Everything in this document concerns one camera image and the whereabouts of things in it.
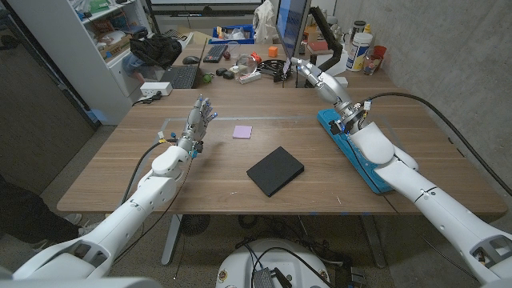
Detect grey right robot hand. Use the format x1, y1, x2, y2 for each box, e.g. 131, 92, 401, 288
290, 57, 357, 117

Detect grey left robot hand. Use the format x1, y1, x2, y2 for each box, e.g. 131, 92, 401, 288
175, 94, 219, 153

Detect purple sticky note pad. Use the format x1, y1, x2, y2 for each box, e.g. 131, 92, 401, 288
233, 125, 254, 140

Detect blue toy piano keyboard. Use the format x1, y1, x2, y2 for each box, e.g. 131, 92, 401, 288
317, 109, 395, 196

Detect black photo album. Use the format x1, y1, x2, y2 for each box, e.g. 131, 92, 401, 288
246, 146, 305, 198

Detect white wipes canister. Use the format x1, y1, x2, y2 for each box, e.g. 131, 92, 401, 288
346, 32, 374, 73

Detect black laptop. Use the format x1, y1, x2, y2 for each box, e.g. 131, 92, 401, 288
159, 38, 209, 90

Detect white power strip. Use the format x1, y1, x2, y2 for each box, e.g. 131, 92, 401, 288
139, 82, 174, 98

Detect red cup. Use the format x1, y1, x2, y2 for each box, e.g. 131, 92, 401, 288
371, 45, 388, 65

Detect black computer keyboard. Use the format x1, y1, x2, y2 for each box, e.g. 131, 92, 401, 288
202, 43, 229, 64

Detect computer monitor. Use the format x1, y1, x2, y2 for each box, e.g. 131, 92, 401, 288
274, 0, 312, 67

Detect clear glass bowl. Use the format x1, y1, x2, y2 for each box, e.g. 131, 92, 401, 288
234, 54, 258, 76

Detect black backpack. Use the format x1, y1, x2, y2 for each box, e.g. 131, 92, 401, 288
130, 34, 183, 70

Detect white plastic bag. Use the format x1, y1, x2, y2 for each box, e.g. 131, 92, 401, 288
253, 0, 278, 44

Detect blue plastic bin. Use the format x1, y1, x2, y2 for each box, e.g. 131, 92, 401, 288
208, 24, 256, 45

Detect black round fan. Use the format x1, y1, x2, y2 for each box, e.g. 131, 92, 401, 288
180, 214, 211, 236

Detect grey table leg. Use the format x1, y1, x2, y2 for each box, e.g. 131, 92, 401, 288
359, 215, 387, 268
161, 214, 183, 266

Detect white shelf unit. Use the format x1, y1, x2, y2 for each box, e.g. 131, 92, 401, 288
7, 0, 153, 125

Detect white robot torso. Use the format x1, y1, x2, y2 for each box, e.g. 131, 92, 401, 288
215, 238, 332, 288

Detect person leg black trousers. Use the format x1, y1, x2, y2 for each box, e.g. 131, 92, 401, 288
0, 175, 81, 246

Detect black round wire rack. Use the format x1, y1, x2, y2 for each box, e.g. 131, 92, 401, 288
258, 58, 293, 83

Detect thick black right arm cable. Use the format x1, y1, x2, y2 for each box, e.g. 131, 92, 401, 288
358, 91, 512, 197

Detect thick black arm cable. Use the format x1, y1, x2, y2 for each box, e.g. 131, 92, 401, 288
122, 138, 179, 203
358, 91, 512, 197

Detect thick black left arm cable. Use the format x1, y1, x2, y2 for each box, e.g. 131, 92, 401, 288
122, 138, 179, 203

